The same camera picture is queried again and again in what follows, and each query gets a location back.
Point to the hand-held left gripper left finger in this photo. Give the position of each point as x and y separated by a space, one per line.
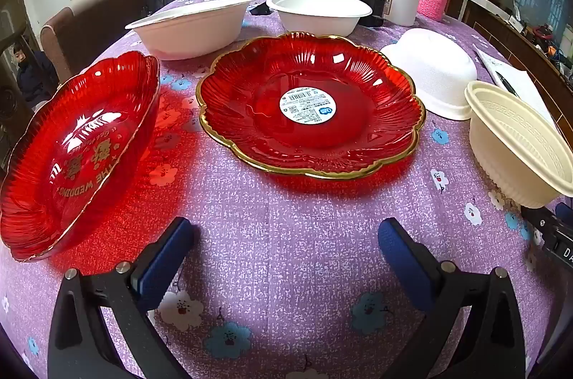
165 258

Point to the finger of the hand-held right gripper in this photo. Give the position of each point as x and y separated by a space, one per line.
553 240

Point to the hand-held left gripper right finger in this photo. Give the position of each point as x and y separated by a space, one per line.
403 258

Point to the cream plastic bowl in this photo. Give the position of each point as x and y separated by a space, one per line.
506 155

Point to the red plate with gold lettering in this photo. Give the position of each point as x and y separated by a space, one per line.
67 164

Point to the red plate with white sticker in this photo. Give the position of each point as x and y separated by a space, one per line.
250 101

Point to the purple floral tablecloth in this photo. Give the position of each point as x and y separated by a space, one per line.
286 235

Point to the white paper sheet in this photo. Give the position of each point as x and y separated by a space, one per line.
528 83

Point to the black pen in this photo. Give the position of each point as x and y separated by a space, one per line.
506 83

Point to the upturned white foam bowl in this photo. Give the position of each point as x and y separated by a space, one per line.
429 65

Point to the wooden cabinet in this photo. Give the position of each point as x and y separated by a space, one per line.
492 29

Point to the wide white paper bowl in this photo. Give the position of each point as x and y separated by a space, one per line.
188 34

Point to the round white paper bowl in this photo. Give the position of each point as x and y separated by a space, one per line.
313 20

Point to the small black object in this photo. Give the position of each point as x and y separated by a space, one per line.
260 8

